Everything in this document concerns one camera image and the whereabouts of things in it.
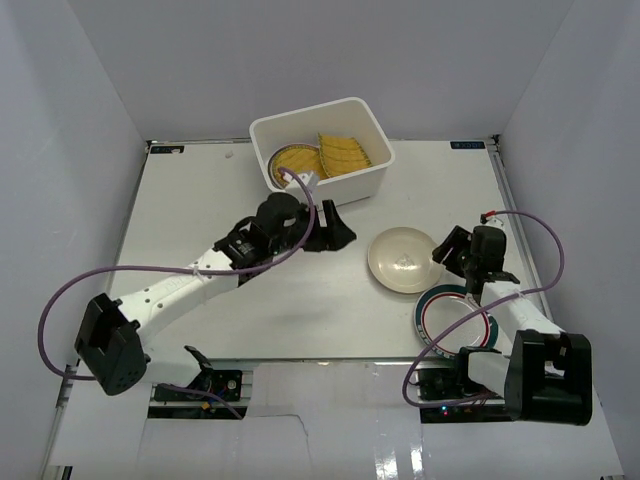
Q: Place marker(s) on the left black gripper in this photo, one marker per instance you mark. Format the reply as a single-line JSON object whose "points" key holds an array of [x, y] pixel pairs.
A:
{"points": [[316, 230]]}

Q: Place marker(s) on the cream white plate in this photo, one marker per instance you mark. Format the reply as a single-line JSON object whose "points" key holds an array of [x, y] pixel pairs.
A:
{"points": [[400, 259]]}

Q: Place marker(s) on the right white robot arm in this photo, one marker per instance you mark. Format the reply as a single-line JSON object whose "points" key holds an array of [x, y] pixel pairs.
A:
{"points": [[547, 377]]}

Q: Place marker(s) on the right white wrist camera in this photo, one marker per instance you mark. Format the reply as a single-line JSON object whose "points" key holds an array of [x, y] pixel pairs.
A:
{"points": [[490, 219]]}

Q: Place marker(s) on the right blue table label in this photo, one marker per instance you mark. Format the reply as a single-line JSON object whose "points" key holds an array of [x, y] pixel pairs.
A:
{"points": [[467, 145]]}

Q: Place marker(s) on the orange sunburst pattern plate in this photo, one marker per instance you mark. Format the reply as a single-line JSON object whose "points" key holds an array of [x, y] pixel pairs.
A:
{"points": [[272, 170]]}

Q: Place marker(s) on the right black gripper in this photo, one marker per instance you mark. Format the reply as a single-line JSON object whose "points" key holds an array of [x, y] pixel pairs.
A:
{"points": [[458, 237]]}

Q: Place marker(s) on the fan-shaped bamboo woven tray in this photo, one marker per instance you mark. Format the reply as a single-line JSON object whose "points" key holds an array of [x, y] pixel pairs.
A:
{"points": [[341, 155]]}

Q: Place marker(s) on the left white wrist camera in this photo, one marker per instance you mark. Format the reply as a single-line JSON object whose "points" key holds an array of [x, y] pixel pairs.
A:
{"points": [[309, 180]]}

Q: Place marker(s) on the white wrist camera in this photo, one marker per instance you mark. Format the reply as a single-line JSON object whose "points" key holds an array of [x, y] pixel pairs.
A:
{"points": [[309, 180], [490, 219]]}

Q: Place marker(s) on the green red rimmed plate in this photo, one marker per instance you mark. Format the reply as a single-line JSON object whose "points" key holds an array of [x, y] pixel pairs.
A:
{"points": [[440, 307]]}

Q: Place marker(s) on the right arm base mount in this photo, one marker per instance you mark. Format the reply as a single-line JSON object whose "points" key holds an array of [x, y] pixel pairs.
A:
{"points": [[439, 384]]}

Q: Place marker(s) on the blue table label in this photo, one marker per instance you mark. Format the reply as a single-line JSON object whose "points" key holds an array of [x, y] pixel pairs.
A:
{"points": [[160, 149], [467, 145]]}

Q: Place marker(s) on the white plastic bin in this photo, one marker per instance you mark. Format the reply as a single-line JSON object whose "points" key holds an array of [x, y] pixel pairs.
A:
{"points": [[348, 117]]}

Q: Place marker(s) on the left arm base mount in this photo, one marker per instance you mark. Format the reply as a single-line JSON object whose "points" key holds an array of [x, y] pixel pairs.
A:
{"points": [[209, 396]]}

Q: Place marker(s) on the left blue table label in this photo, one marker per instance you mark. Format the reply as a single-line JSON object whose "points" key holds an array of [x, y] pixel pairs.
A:
{"points": [[160, 149]]}

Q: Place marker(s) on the round bamboo woven plate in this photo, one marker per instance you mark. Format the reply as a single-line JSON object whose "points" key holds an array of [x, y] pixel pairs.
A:
{"points": [[300, 162]]}

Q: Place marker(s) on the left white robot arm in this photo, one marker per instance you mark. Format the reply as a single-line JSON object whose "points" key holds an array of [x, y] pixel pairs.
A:
{"points": [[114, 339]]}

